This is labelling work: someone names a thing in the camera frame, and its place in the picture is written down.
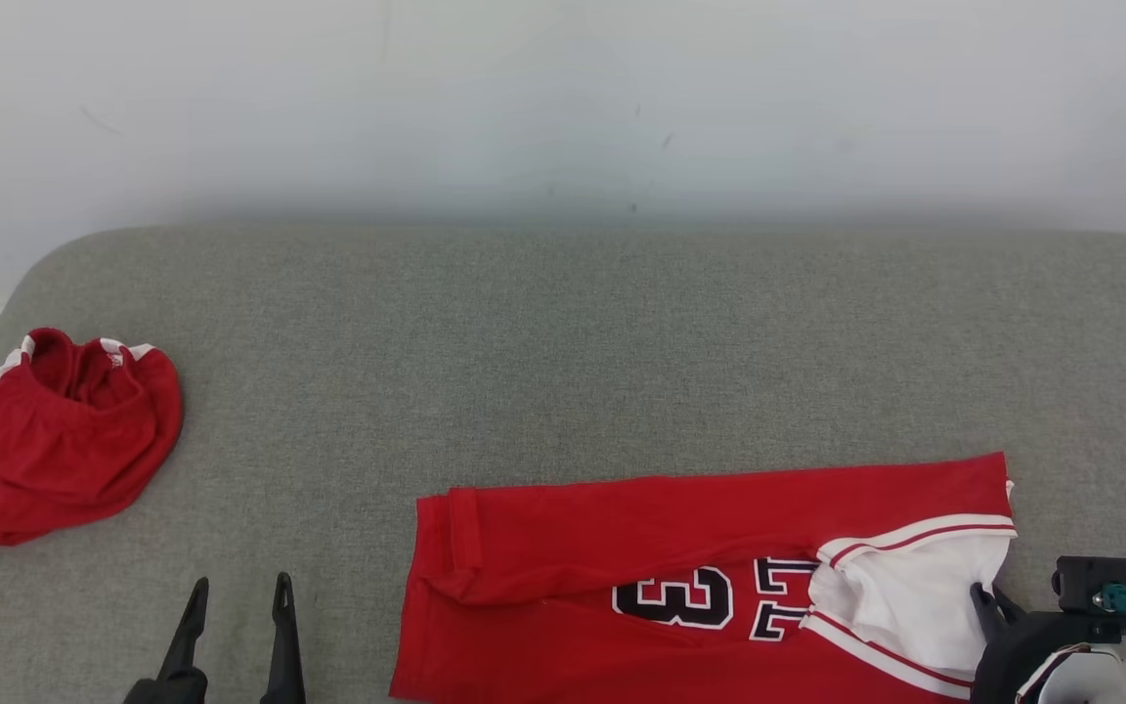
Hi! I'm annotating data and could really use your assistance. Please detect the red shorts with white stripes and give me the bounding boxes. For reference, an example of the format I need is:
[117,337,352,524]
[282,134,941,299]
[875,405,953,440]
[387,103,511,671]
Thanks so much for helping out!
[0,327,185,550]

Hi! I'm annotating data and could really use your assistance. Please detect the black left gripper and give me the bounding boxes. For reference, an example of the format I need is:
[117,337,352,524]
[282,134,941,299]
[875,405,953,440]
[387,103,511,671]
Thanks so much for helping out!
[121,572,308,704]

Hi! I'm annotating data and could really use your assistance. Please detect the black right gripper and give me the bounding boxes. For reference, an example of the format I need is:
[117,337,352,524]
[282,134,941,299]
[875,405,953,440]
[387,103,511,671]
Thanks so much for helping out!
[970,582,1116,704]

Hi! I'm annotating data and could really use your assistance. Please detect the red basketball jersey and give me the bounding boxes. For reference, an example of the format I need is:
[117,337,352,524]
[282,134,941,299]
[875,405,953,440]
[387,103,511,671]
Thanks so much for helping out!
[388,451,1019,704]

